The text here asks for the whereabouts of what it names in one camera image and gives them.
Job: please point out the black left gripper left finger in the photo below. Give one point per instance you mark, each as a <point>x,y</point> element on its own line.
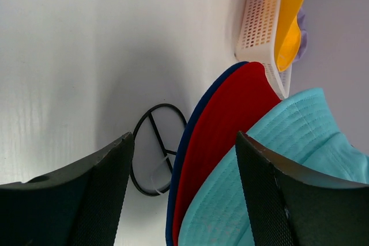
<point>78,204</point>

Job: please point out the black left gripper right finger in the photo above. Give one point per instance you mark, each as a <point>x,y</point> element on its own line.
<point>290,204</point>

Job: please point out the teal bucket hat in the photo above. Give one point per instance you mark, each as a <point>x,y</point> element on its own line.
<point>301,128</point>

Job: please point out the blue bucket hat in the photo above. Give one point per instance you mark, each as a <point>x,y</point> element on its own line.
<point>183,145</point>

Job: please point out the black wire hat stand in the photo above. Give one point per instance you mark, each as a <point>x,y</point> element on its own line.
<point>157,135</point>

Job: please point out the red bucket hat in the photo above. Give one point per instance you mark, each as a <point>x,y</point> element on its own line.
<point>240,101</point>

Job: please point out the white plastic basket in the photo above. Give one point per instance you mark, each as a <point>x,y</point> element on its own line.
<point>256,42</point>

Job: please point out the yellow bucket hat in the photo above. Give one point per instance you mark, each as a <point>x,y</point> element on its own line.
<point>288,35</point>

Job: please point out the lilac bucket hat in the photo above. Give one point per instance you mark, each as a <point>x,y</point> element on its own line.
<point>301,19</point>

